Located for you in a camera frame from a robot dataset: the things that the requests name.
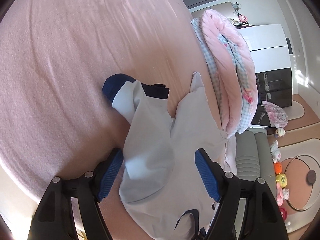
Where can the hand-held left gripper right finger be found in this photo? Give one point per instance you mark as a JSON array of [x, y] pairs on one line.
[[208, 177]]

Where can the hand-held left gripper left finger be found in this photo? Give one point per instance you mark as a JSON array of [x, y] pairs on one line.
[[110, 175]]

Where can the light blue navy-trimmed shirt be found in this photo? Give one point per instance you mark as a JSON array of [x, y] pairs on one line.
[[155, 142]]

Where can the pale pink pillow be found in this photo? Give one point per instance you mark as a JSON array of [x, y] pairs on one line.
[[230, 155]]

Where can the grey upholstered headboard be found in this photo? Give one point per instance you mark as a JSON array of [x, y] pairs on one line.
[[250, 155]]

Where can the small orange plush toy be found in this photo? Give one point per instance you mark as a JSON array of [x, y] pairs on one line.
[[278, 168]]

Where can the pink printed umbrella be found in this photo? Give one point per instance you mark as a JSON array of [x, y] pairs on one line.
[[276, 113]]

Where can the black and white plush toy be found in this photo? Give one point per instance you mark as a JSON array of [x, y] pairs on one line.
[[288, 227]]

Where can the dark glass wardrobe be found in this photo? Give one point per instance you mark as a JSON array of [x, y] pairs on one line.
[[275, 85]]

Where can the folded pink checked quilt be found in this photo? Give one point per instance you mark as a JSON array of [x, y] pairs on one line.
[[225, 55]]

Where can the white wardrobe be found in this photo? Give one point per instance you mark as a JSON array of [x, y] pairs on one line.
[[265, 37]]

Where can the pink red plush toy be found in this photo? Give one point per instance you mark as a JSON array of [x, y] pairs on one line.
[[242, 18]]

